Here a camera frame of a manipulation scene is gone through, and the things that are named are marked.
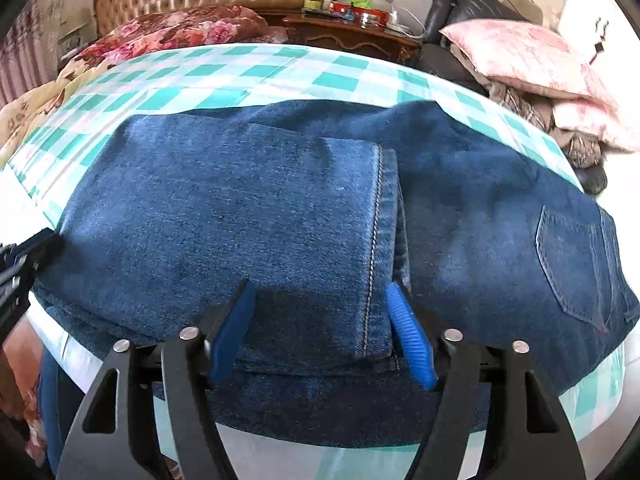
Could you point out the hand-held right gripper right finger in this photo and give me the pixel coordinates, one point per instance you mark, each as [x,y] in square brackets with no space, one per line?
[410,340]

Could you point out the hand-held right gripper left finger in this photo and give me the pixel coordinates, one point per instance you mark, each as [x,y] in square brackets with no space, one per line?
[230,330]

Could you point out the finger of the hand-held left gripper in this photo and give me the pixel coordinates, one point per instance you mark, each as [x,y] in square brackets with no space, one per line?
[40,249]

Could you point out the blue denim pants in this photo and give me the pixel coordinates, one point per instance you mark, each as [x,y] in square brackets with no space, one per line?
[250,220]

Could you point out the person's leg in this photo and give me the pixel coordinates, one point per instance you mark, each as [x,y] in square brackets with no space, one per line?
[55,410]

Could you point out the beige floral bedsheet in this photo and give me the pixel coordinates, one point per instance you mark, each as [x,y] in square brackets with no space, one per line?
[30,110]

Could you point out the pink striped curtain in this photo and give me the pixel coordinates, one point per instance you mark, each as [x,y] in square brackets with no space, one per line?
[25,55]

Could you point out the green white checkered tablecloth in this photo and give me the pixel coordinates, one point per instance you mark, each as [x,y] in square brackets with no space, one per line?
[200,75]

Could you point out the red floral blanket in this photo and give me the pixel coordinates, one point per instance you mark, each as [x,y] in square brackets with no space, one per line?
[175,30]

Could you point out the brown plaid blanket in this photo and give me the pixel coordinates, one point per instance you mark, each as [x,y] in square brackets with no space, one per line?
[525,105]

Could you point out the small pink floral pillow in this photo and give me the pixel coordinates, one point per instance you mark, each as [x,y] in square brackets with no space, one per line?
[600,125]

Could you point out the large pink floral pillow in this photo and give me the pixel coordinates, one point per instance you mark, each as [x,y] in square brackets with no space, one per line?
[525,55]

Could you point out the dark wooden nightstand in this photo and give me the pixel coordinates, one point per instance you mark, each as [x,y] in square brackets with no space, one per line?
[345,35]

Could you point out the white power strip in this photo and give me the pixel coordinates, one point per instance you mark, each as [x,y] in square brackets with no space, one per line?
[400,26]

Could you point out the round metal tin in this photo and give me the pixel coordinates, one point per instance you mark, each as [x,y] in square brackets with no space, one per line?
[372,20]

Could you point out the red box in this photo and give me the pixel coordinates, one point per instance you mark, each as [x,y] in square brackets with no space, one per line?
[345,9]

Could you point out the yellow green jar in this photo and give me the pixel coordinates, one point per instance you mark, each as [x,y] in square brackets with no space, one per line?
[313,2]

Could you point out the black leather armchair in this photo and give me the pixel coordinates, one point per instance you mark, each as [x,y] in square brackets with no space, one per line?
[445,0]

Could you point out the green plastic bag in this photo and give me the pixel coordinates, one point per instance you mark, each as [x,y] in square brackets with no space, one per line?
[362,0]

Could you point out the red hanging knot ornament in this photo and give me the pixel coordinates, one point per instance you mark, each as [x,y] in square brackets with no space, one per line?
[598,47]

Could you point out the white wardrobe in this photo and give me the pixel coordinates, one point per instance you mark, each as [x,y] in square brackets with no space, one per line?
[610,10]

